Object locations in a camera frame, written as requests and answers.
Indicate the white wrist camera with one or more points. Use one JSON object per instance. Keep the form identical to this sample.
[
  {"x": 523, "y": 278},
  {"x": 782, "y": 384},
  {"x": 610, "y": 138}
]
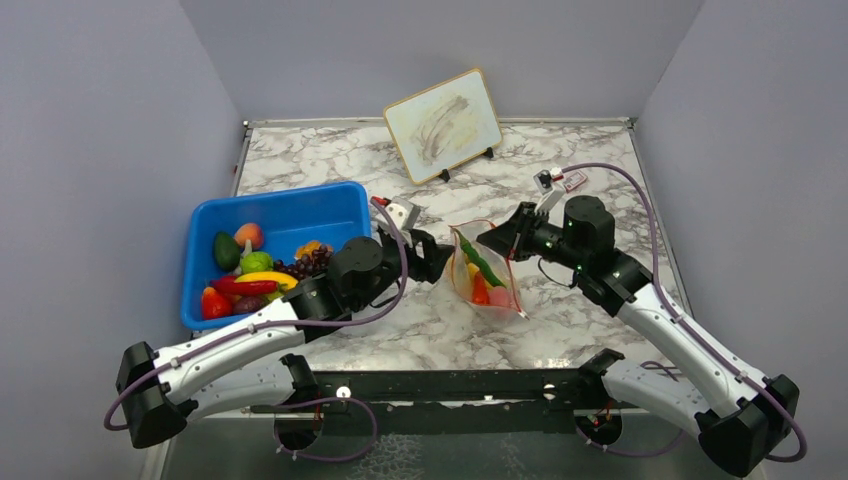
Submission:
[
  {"x": 547, "y": 182},
  {"x": 403, "y": 213}
]

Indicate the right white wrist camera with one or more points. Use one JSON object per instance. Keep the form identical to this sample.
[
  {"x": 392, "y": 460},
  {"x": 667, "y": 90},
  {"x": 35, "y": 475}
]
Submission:
[{"x": 547, "y": 182}]

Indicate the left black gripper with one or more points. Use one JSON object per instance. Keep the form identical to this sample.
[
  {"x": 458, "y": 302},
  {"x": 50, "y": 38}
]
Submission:
[{"x": 430, "y": 267}]

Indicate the yellow banana bunch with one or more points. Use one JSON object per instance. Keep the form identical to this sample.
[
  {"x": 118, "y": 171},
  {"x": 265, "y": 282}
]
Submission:
[{"x": 472, "y": 270}]

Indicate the light green vegetable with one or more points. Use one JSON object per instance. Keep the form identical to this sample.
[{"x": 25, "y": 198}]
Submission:
[{"x": 256, "y": 261}]

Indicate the single yellow banana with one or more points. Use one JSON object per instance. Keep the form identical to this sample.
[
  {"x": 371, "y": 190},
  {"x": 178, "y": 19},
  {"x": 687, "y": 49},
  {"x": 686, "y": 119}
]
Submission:
[{"x": 284, "y": 281}]

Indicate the peach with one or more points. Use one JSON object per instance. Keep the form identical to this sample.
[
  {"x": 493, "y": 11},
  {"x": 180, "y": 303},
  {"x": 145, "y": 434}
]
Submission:
[
  {"x": 501, "y": 297},
  {"x": 249, "y": 233}
]

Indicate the green chili pepper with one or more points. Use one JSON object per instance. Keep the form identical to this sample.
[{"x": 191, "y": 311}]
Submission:
[{"x": 474, "y": 257}]

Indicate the red chili pepper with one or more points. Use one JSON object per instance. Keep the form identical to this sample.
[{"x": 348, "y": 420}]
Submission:
[{"x": 229, "y": 286}]

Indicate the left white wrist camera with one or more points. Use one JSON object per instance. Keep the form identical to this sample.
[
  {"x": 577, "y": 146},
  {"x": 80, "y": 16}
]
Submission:
[{"x": 403, "y": 213}]

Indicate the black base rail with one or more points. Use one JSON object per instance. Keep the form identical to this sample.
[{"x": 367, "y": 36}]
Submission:
[{"x": 437, "y": 387}]

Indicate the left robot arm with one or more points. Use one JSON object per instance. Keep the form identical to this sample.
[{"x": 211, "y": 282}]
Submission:
[{"x": 160, "y": 391}]

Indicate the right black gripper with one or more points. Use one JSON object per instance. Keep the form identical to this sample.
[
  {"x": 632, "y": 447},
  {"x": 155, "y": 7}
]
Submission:
[{"x": 504, "y": 237}]

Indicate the blue plastic bin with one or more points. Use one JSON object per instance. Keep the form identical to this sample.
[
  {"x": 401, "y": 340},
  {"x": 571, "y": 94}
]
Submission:
[{"x": 332, "y": 214}]

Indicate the dark green avocado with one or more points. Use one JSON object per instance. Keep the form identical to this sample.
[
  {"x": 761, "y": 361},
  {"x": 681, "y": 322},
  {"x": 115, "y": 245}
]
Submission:
[{"x": 226, "y": 252}]

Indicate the orange nugget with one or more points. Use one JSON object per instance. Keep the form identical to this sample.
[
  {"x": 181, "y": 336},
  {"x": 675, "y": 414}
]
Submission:
[{"x": 307, "y": 249}]

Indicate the whiteboard with yellow frame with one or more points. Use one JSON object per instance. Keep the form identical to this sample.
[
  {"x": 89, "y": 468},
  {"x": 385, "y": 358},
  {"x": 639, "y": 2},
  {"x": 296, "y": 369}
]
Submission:
[{"x": 444, "y": 126}]

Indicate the clear zip top bag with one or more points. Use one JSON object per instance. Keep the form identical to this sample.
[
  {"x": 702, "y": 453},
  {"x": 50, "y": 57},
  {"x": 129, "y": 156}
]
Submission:
[{"x": 462, "y": 286}]

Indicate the purple grapes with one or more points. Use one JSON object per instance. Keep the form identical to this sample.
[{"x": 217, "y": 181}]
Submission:
[{"x": 307, "y": 266}]

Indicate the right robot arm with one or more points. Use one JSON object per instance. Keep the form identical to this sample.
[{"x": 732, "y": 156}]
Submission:
[{"x": 737, "y": 413}]

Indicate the small red card box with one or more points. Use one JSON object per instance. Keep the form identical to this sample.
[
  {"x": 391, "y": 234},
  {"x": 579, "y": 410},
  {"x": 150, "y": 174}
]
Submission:
[{"x": 574, "y": 180}]

